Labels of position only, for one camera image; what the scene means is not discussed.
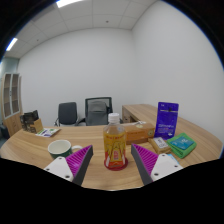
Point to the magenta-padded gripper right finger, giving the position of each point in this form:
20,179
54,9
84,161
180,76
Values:
163,166

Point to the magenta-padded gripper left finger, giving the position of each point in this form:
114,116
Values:
63,168

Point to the orange-labelled drink bottle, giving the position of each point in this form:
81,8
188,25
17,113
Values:
114,143

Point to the green and white mug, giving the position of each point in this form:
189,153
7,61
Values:
60,149

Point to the small tan box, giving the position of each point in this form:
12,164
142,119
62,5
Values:
160,145

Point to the green flat packet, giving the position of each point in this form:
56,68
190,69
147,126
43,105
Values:
182,145

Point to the white and green leaflet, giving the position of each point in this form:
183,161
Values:
47,132

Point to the orange-brown cardboard box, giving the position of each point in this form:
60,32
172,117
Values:
138,134

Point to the purple standing pouch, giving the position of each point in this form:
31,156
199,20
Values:
166,121

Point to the dark grey office chair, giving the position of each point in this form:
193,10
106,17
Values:
67,113

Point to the black mesh office chair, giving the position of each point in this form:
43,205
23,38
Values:
97,111

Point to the wooden glass-door shelf cabinet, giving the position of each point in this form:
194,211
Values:
11,100

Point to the square ceiling light panel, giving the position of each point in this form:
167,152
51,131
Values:
68,2
11,44

